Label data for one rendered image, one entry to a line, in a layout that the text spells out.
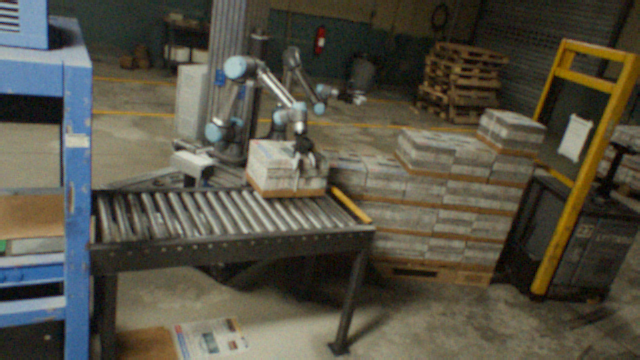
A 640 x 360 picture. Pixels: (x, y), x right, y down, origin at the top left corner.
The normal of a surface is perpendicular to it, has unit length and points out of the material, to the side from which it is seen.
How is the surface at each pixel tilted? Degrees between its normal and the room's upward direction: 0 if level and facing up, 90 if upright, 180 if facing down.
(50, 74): 90
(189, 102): 90
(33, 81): 90
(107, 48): 90
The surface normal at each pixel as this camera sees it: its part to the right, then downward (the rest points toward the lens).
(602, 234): 0.15, 0.40
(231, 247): 0.44, 0.41
